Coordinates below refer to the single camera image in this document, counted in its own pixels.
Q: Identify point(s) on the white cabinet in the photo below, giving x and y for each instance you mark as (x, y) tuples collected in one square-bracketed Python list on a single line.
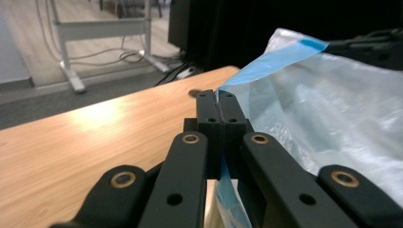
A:
[(12, 63)]

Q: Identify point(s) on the white trash bag blue band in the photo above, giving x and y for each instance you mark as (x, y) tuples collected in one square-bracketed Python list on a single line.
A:
[(316, 110)]

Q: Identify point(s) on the white metal desk frame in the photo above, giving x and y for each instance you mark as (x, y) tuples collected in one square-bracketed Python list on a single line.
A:
[(101, 29)]

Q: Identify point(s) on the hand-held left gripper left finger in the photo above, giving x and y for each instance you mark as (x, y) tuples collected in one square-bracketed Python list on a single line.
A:
[(210, 126)]

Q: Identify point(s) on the white power strip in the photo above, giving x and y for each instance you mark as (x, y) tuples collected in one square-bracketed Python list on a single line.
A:
[(187, 72)]

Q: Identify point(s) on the dark furniture legs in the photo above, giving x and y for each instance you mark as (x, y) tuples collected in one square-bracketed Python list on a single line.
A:
[(126, 8)]

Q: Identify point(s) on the black curtain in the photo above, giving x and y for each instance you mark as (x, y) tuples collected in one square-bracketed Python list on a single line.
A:
[(253, 28)]

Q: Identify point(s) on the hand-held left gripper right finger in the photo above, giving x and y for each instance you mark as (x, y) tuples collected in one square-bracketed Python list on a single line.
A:
[(234, 126)]

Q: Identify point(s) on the round dark table grommet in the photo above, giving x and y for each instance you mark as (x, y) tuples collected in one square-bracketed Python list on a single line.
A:
[(195, 93)]

